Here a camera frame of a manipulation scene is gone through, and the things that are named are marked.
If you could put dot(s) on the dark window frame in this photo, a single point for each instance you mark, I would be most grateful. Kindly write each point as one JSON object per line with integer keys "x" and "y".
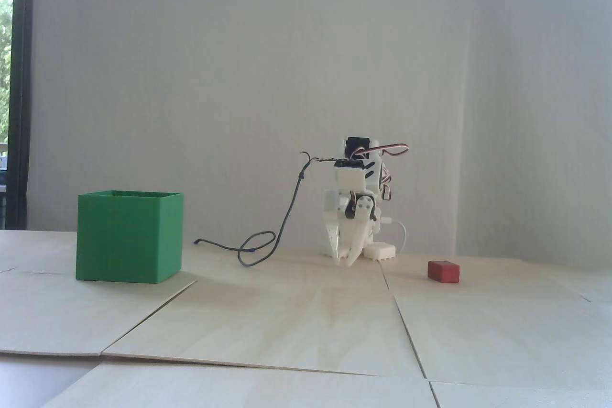
{"x": 21, "y": 92}

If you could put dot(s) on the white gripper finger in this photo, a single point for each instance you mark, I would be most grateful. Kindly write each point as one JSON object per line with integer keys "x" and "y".
{"x": 336, "y": 236}
{"x": 361, "y": 236}

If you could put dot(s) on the black wrist camera board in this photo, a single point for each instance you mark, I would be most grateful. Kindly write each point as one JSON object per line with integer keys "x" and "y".
{"x": 351, "y": 162}

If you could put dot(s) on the green box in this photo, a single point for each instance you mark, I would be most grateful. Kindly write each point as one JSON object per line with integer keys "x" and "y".
{"x": 124, "y": 240}

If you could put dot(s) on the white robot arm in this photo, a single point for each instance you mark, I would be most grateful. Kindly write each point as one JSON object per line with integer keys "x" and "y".
{"x": 380, "y": 251}

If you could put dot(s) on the red block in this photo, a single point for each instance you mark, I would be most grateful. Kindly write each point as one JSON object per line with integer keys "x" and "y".
{"x": 443, "y": 271}

